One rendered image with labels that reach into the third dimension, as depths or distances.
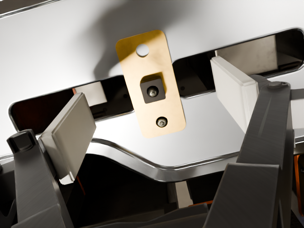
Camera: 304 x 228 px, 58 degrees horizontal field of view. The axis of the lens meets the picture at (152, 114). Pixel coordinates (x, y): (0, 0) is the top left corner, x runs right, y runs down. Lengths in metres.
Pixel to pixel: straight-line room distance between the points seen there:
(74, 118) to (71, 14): 0.08
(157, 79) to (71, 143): 0.08
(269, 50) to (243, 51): 0.02
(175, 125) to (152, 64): 0.05
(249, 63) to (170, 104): 0.07
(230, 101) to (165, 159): 0.10
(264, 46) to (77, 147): 0.16
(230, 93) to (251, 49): 0.09
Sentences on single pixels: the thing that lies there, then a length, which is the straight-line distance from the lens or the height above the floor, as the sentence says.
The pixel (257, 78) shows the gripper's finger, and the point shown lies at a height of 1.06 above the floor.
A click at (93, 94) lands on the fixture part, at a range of 0.36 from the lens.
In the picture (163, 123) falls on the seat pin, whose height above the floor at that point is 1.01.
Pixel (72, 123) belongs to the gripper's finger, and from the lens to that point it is 0.17.
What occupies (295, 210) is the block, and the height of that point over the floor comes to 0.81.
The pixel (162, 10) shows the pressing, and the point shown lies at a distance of 0.21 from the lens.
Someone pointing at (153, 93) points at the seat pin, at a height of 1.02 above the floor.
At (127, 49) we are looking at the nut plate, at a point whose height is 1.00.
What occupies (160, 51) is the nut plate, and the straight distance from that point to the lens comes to 0.21.
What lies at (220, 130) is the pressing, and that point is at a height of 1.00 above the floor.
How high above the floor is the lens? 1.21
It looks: 69 degrees down
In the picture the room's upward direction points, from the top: 178 degrees clockwise
